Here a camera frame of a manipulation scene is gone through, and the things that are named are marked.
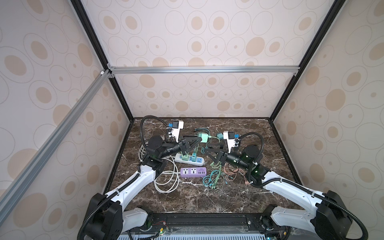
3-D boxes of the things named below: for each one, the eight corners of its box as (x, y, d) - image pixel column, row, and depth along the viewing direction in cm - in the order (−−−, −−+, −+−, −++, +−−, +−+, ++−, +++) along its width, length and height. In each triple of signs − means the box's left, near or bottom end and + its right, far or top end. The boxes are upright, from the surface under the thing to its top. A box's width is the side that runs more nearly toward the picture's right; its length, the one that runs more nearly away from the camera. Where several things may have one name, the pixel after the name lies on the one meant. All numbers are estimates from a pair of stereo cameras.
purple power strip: (180, 176, 91) (179, 174, 89) (180, 169, 94) (180, 167, 92) (206, 176, 91) (207, 174, 89) (206, 169, 94) (206, 167, 92)
